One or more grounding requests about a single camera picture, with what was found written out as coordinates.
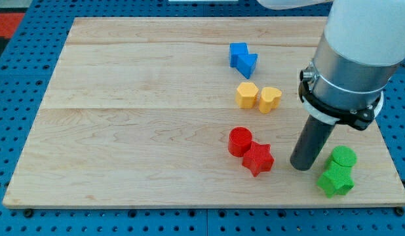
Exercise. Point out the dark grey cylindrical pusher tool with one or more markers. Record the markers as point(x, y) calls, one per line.
point(310, 143)

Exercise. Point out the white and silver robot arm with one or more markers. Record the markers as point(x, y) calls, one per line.
point(362, 45)

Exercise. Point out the light wooden board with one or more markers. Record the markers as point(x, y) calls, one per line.
point(138, 111)

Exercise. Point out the blue triangle block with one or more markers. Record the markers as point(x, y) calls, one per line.
point(246, 64)

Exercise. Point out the green star block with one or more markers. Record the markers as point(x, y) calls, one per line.
point(336, 180)

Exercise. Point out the red cylinder block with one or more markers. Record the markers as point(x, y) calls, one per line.
point(240, 139)

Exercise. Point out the green cylinder block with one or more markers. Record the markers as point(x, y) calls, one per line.
point(343, 156)

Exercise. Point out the yellow hexagon block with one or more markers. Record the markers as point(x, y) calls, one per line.
point(246, 95)

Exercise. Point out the blue cube block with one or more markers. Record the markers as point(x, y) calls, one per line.
point(236, 49)

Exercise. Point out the yellow heart block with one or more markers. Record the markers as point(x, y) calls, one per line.
point(270, 99)

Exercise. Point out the red star block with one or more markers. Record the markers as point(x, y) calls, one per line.
point(258, 158)

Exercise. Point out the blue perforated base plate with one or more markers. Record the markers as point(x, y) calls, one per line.
point(32, 34)

